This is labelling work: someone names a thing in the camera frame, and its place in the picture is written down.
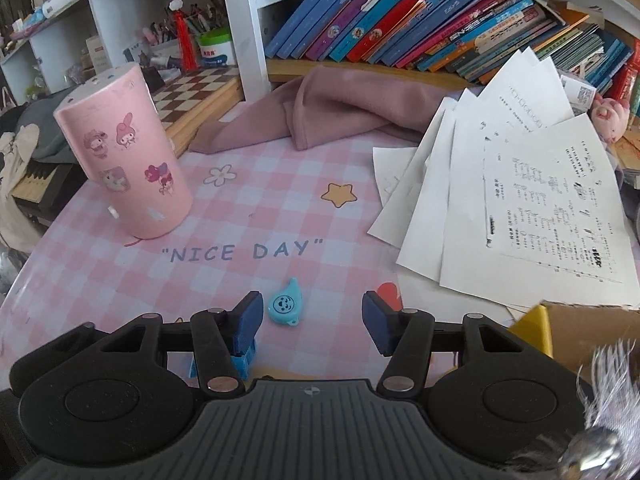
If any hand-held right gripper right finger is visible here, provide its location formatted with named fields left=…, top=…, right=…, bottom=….
left=361, top=290, right=533, bottom=396

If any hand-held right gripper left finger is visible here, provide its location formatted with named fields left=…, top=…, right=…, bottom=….
left=87, top=290, right=265, bottom=396

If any blue string charm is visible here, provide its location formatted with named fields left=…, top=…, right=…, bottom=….
left=267, top=278, right=305, bottom=329

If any yellow cardboard box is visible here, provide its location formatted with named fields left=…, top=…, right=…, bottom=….
left=507, top=301, right=640, bottom=397

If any pink checked desktop mat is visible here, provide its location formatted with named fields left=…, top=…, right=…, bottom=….
left=0, top=135, right=640, bottom=386

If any pink sticker cylinder container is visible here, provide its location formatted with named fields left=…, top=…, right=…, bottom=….
left=53, top=62, right=194, bottom=240

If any pile of printed papers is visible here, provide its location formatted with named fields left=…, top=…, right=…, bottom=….
left=367, top=47, right=640, bottom=314

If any pink cloth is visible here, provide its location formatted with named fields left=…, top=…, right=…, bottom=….
left=189, top=66, right=441, bottom=154

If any wooden chessboard box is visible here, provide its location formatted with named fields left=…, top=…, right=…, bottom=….
left=150, top=65, right=246, bottom=144

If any white fringed tassel with bell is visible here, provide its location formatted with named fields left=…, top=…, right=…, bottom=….
left=510, top=340, right=640, bottom=480

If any white cloth bag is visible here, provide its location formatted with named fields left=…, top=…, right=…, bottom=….
left=0, top=125, right=52, bottom=257

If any green and white jar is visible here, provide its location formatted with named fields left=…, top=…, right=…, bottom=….
left=197, top=30, right=237, bottom=69

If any grey cloth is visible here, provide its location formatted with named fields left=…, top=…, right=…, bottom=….
left=0, top=90, right=82, bottom=164

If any red tassel ornament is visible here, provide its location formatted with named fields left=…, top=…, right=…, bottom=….
left=169, top=0, right=199, bottom=71

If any white bookshelf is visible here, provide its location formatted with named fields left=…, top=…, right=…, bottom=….
left=0, top=0, right=640, bottom=102

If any bundle of pens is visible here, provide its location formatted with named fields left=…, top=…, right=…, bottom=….
left=142, top=12, right=226, bottom=47

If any small white labelled box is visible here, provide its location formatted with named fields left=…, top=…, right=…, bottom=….
left=560, top=75, right=599, bottom=116

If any row of leaning colourful books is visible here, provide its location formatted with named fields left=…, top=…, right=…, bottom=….
left=264, top=0, right=636, bottom=94

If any pink pig plush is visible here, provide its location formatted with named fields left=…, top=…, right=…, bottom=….
left=590, top=95, right=631, bottom=144

